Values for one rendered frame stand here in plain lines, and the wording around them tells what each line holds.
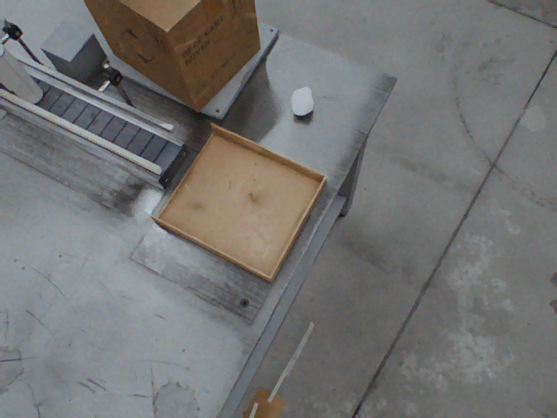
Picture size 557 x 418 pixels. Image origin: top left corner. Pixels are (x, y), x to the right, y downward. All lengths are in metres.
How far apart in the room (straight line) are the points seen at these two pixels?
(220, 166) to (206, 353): 0.42
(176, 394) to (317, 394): 0.88
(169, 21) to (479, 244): 1.47
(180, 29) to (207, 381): 0.68
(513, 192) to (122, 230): 1.58
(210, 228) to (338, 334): 0.91
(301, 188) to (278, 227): 0.11
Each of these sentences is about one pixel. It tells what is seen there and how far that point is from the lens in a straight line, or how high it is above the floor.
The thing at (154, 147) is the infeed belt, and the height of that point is 0.88.
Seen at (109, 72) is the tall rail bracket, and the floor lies 0.98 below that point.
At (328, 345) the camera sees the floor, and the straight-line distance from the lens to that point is 1.79.
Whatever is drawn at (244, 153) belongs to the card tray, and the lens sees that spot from 1.09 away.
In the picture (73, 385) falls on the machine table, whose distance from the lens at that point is 1.05.
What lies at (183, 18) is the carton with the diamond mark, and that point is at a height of 1.12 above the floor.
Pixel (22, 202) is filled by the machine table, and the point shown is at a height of 0.83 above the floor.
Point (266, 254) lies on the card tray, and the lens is 0.99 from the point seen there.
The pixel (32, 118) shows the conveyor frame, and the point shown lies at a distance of 1.26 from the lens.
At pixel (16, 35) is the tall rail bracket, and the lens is 1.32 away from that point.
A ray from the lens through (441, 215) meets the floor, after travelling 1.98.
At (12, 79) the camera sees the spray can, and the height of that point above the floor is 0.98.
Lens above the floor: 1.78
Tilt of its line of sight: 68 degrees down
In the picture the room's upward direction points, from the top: 9 degrees counter-clockwise
